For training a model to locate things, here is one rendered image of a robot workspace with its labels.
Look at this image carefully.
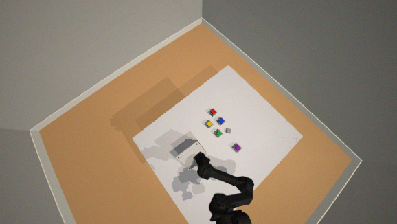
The blue button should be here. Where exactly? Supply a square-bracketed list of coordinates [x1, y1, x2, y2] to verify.
[217, 117, 225, 125]

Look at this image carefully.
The green button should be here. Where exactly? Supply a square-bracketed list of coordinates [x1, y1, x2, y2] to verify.
[214, 129, 223, 138]

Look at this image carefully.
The purple button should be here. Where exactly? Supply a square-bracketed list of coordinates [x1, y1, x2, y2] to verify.
[233, 144, 241, 152]

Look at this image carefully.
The red button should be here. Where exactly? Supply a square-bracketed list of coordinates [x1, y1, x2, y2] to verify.
[209, 109, 217, 117]

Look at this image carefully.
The yellow button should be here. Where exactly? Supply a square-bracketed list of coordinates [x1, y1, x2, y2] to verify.
[205, 120, 213, 128]

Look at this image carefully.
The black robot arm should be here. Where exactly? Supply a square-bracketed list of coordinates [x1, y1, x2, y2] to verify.
[194, 152, 254, 224]

